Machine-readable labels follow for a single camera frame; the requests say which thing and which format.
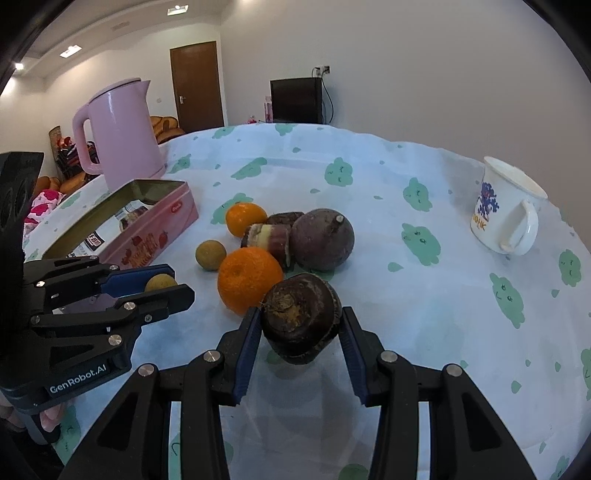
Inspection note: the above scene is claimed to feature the white printed mug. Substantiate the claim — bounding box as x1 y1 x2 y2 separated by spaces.
470 156 549 256

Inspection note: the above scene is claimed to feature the pink tin box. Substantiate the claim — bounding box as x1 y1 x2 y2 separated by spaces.
41 179 200 271

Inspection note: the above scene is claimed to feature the round purple beetroot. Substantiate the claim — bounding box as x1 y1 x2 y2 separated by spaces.
289 209 355 272

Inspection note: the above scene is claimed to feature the brown longan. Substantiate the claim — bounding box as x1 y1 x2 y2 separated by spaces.
144 273 178 292
195 240 227 273

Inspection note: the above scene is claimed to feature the small orange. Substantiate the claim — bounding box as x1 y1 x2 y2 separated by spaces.
225 202 269 238

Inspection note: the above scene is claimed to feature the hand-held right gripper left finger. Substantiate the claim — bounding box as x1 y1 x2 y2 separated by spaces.
58 305 264 480

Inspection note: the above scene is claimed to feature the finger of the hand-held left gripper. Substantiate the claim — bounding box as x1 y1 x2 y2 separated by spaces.
23 257 178 301
30 284 195 352

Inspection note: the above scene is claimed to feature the brown wooden door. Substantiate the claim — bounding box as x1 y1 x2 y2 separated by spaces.
169 41 225 132

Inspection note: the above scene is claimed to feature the dark cluttered rack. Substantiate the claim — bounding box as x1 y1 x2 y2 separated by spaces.
48 126 100 178

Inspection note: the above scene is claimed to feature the pink electric kettle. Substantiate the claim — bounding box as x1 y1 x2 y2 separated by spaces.
72 78 166 192

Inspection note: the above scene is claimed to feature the large orange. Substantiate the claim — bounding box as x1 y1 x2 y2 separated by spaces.
217 247 284 317

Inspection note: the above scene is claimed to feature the dark brown root vegetable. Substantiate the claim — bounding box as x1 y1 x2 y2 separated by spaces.
261 273 343 365

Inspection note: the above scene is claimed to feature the orange leather armchair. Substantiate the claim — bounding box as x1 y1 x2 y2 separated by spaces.
150 115 185 144

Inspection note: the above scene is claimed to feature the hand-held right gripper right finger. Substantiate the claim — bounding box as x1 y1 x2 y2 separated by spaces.
339 307 539 480

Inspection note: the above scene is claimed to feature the black television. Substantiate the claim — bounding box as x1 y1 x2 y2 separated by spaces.
270 78 324 124

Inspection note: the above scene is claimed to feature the layered cake slice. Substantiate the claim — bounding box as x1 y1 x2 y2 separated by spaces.
241 223 293 271

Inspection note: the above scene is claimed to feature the person's left hand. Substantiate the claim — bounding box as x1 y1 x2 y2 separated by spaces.
39 402 64 433

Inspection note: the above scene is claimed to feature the orange leather sofa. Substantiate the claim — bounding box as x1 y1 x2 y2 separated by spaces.
34 173 88 195

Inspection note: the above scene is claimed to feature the pink floral pillow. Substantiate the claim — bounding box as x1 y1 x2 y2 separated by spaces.
25 189 65 227

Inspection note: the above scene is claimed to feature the dark sweet potato chunk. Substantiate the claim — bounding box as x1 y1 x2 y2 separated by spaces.
265 211 305 228

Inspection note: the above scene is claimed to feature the black power cable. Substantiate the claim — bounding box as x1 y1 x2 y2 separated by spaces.
322 74 334 124

